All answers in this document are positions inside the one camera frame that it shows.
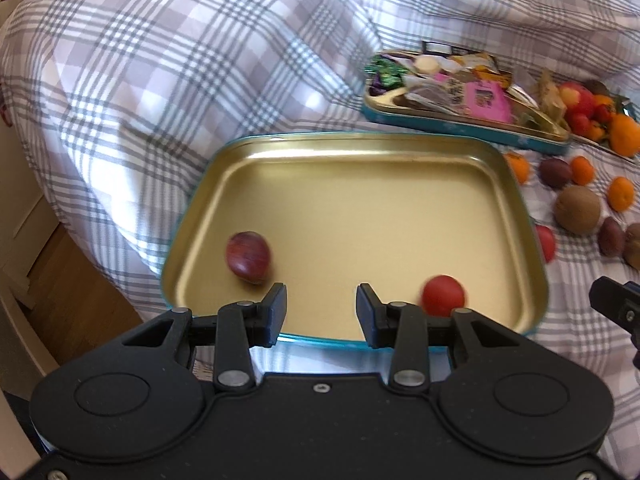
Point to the black snack packet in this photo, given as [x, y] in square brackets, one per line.
[442, 48]

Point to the grey plaid duvet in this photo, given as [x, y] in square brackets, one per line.
[150, 85]

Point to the red yellow apple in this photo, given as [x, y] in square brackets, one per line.
[575, 97]

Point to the small silver fruit tray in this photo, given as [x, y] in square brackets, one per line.
[607, 147]

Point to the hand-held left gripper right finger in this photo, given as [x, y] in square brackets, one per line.
[365, 315]

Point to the brown kiwi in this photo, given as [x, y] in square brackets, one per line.
[578, 208]
[596, 85]
[632, 246]

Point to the brown paper packet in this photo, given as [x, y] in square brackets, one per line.
[547, 92]

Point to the small orange mandarin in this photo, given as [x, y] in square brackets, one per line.
[517, 167]
[595, 132]
[621, 193]
[582, 170]

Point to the red cherry tomato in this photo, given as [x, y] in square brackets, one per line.
[546, 242]
[580, 123]
[603, 113]
[442, 295]

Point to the dark purple plum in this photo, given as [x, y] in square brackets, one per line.
[611, 236]

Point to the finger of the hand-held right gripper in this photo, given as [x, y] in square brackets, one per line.
[617, 305]

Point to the blue tin box with snacks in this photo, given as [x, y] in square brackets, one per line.
[465, 127]

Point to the pink snack packet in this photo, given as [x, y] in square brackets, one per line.
[484, 101]

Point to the green foil candies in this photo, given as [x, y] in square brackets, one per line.
[382, 72]

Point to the white round sweet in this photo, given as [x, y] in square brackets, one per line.
[427, 63]

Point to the clear wrapped biscuit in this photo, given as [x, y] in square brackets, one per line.
[431, 92]

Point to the gold tin tray blue rim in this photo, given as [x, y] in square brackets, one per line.
[360, 220]

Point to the large orange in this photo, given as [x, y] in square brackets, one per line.
[627, 135]

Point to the yellow snack packet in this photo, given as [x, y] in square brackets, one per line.
[489, 67]

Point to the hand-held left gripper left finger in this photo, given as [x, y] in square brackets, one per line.
[277, 315]

